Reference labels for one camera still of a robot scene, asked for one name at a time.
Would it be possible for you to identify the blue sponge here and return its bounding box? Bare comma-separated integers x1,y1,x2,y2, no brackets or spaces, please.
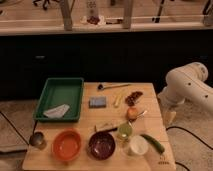
89,97,106,108

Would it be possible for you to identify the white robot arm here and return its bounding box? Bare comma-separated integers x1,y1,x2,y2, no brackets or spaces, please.
157,62,213,126

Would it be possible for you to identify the dark purple bowl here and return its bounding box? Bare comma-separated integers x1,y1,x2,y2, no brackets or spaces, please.
88,132,116,160

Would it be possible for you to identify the red orange bowl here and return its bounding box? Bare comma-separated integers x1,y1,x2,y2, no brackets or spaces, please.
51,129,81,162

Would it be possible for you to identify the metal spoon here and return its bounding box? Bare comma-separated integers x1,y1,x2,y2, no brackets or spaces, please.
128,110,147,123

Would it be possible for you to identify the green chili pepper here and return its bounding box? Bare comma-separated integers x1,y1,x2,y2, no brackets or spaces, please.
142,134,165,154

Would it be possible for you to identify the orange round fruit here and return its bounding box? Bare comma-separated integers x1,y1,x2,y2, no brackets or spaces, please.
126,107,139,120

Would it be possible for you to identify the dark red dried item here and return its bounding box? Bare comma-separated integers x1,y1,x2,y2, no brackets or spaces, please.
125,91,143,106

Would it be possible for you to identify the white cup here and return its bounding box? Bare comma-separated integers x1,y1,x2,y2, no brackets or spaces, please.
128,135,148,156

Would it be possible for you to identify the green cup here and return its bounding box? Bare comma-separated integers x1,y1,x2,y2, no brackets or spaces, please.
117,123,132,140

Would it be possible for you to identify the yellow stick item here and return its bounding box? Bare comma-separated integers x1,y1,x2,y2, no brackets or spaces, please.
113,94,122,108

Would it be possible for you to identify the green plastic tray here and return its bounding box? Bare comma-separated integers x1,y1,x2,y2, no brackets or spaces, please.
34,78,84,122

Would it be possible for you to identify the white crumpled cloth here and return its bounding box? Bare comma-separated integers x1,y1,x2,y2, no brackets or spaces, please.
44,104,70,118

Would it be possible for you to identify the small metal cup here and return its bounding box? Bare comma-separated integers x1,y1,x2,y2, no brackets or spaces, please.
29,132,46,149

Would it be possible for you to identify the black cable right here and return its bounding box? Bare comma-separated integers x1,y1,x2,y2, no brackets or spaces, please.
165,125,213,171

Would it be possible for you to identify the black cable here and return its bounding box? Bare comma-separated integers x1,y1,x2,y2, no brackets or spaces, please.
165,125,213,171
0,111,30,147

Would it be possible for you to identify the knife with pale handle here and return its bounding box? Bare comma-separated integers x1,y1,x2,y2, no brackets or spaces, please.
94,123,118,132

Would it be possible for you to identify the black cable left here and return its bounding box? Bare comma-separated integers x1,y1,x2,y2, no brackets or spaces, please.
0,111,30,147

